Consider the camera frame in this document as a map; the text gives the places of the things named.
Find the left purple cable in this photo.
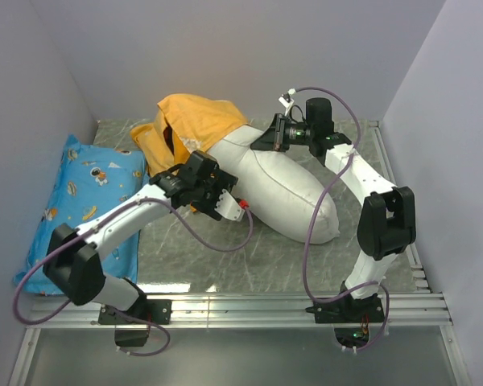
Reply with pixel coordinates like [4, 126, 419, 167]
[12, 196, 254, 357]

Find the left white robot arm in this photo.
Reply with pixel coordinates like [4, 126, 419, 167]
[43, 150, 242, 323]

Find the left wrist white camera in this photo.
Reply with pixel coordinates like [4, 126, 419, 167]
[215, 189, 245, 222]

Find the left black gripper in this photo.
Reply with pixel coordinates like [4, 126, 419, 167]
[192, 168, 237, 220]

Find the blue cartoon pillow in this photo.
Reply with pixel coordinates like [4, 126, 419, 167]
[13, 134, 147, 284]

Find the purple cable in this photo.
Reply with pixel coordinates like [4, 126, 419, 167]
[12, 196, 254, 357]
[293, 86, 389, 352]

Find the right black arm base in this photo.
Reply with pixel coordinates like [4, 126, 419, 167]
[305, 294, 389, 352]

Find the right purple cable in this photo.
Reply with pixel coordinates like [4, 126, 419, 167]
[293, 86, 389, 352]

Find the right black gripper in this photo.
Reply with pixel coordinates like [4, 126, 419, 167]
[251, 114, 315, 153]

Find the white pillow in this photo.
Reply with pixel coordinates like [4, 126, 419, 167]
[208, 125, 324, 243]

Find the orange pillowcase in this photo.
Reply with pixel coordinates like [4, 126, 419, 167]
[130, 93, 249, 177]

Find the wrist white camera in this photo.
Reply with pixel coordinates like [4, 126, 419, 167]
[279, 88, 296, 117]
[215, 189, 245, 222]

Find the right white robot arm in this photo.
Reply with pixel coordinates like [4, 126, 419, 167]
[250, 93, 416, 322]

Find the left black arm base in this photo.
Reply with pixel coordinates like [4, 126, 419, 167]
[97, 299, 172, 352]

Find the aluminium mounting rail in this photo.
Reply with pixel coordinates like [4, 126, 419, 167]
[27, 293, 452, 329]

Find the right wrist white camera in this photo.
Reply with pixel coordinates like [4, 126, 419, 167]
[279, 88, 296, 117]

